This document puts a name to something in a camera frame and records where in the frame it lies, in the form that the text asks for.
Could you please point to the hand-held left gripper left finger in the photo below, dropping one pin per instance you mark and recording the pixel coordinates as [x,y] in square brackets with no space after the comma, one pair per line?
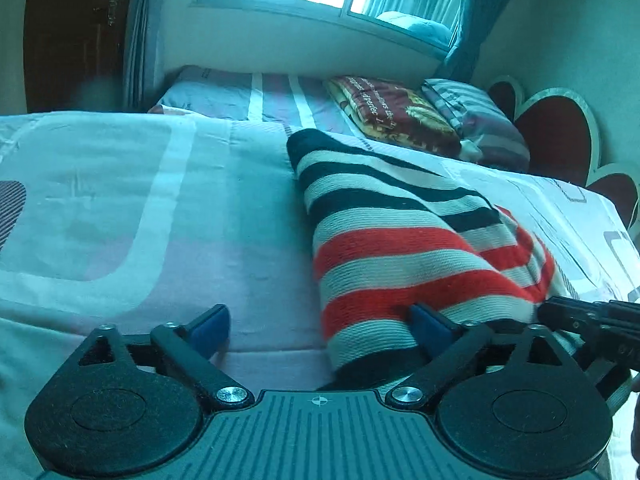
[210,331]

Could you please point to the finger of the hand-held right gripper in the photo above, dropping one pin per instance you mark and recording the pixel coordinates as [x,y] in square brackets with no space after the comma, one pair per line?
[607,377]
[575,315]

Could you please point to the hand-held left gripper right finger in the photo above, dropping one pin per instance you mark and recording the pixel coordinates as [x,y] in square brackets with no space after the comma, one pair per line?
[426,326]

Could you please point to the striped knit sweater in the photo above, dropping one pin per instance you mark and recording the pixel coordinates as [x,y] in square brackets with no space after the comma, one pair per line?
[400,240]

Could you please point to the bed with light sheet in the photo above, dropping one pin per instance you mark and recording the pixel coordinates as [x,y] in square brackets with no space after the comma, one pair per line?
[150,210]

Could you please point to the red heart-shaped headboard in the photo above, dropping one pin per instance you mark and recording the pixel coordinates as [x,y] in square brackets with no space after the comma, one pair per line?
[555,130]

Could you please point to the grey striped pillow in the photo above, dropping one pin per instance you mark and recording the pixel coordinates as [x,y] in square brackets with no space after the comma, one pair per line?
[475,120]

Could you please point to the red patterned pillow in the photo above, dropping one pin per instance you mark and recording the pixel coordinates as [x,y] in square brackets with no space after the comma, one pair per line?
[395,110]

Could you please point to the purple striped bed sheet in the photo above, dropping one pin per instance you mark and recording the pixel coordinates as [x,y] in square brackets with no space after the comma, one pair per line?
[225,92]

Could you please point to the teal cushion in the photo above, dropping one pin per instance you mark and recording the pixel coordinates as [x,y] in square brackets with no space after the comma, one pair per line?
[417,27]

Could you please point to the light blue curtain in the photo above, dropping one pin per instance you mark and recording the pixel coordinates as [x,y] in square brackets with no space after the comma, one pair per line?
[142,35]

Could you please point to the teal curtain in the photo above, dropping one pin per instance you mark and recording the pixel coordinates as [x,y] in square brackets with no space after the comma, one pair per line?
[480,10]

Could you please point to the dark wooden door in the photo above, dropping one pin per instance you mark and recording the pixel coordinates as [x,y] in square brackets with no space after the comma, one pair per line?
[70,35]

